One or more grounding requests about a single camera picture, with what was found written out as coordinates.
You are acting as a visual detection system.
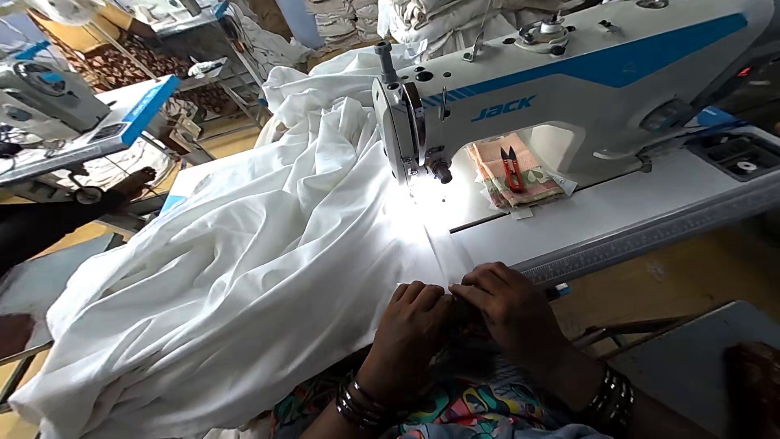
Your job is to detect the person's left hand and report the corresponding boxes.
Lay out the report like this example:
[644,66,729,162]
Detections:
[358,280,455,406]

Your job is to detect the person's right hand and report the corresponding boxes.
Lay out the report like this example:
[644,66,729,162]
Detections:
[448,261,587,400]

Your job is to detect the large white fabric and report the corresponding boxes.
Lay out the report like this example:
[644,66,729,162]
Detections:
[9,44,476,439]

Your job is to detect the person's left forearm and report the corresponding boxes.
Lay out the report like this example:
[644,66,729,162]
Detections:
[300,372,397,439]

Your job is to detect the person's right forearm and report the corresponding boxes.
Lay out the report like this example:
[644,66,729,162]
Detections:
[556,352,717,439]

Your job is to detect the red thread snips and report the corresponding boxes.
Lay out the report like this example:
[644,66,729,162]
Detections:
[500,146,525,194]

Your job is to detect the folded pink floral cloth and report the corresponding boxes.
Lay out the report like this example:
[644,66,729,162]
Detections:
[466,133,577,219]

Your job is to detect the person's body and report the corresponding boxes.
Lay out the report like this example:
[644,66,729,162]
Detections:
[271,323,613,439]

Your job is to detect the white sewing table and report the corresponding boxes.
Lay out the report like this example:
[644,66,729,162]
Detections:
[160,119,780,290]

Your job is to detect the white blue sewing machine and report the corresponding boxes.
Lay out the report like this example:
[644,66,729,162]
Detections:
[372,0,778,189]

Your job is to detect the pile of bundled white fabrics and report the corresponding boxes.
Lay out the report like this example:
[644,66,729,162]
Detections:
[377,0,552,64]

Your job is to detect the black compartment tray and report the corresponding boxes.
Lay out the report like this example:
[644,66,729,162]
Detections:
[686,131,780,183]

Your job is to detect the stack of folded white fabrics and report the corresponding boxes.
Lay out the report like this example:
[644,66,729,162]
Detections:
[305,0,381,51]

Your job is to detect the dark red patterned cloth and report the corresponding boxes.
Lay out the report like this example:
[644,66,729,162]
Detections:
[721,341,780,439]

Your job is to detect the heap of white cloth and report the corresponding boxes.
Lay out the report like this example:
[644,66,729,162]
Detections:
[227,0,313,83]

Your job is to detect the sewing table with blue edge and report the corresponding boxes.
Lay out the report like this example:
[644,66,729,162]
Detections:
[0,74,181,205]

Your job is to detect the distant sewing table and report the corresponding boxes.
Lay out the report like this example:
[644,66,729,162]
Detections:
[119,0,231,39]

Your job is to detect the grey sewing machine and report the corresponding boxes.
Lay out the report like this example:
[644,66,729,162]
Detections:
[0,59,112,143]

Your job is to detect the grey stool with metal frame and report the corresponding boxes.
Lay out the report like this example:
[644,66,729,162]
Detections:
[573,299,780,439]
[0,232,125,415]

